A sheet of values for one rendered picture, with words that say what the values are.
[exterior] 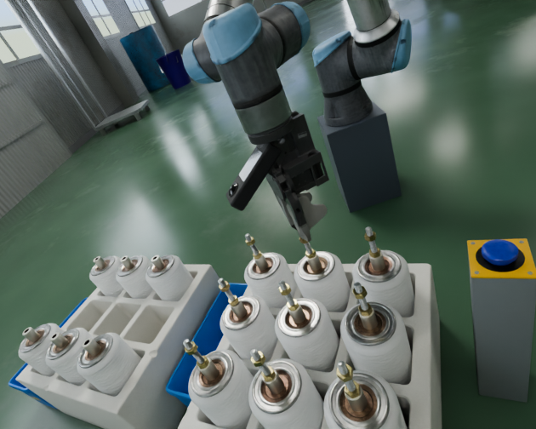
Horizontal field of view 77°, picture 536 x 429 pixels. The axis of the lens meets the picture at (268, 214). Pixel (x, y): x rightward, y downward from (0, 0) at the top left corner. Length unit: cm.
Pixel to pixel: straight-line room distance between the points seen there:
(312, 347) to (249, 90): 40
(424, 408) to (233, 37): 54
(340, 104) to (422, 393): 77
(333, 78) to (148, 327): 84
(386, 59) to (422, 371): 72
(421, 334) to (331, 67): 72
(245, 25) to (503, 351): 59
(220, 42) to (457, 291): 73
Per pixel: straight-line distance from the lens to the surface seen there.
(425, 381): 59
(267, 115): 47
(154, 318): 98
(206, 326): 89
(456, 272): 95
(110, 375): 81
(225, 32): 46
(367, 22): 95
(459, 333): 84
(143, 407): 84
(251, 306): 65
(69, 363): 90
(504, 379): 72
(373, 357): 54
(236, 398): 60
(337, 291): 66
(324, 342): 59
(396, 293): 62
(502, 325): 60
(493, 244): 54
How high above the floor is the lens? 70
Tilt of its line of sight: 31 degrees down
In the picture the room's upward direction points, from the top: 25 degrees counter-clockwise
